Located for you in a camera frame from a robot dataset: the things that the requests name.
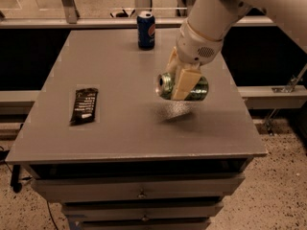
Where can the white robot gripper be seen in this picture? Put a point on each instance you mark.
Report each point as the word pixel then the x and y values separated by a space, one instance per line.
pixel 196 47

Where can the green soda can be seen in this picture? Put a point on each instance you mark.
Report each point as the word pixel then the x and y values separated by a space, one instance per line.
pixel 165 84

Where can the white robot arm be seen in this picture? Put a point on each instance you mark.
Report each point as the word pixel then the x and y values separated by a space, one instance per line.
pixel 214 18

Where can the blue Pepsi can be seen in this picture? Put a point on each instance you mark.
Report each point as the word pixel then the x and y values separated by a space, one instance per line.
pixel 146 30

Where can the black snack packet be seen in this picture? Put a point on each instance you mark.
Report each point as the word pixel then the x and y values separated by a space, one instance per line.
pixel 84 107

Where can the grey drawer cabinet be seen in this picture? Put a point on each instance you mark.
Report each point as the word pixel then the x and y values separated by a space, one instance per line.
pixel 135 132

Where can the middle grey drawer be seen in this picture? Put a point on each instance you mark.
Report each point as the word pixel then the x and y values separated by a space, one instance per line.
pixel 140 210

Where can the grey drawer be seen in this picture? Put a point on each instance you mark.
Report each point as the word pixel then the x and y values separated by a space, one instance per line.
pixel 140 210
pixel 138 188
pixel 152 224

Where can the bottom grey drawer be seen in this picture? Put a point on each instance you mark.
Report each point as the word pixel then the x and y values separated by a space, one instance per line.
pixel 152 224

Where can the top grey drawer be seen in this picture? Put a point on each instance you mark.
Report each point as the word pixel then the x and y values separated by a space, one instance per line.
pixel 138 188

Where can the grey metal rail frame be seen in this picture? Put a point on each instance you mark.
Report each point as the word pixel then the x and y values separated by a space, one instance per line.
pixel 114 23

